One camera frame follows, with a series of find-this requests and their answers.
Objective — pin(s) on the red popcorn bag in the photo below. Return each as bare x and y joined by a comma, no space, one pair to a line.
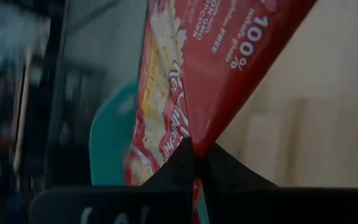
216,77

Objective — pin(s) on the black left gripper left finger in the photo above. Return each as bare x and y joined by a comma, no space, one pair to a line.
166,193

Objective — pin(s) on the black table frame rail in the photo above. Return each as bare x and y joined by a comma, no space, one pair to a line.
56,93

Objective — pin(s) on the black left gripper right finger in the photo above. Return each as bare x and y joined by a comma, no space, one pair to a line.
235,193

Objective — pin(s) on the teal plastic basket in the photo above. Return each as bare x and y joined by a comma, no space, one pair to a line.
110,140

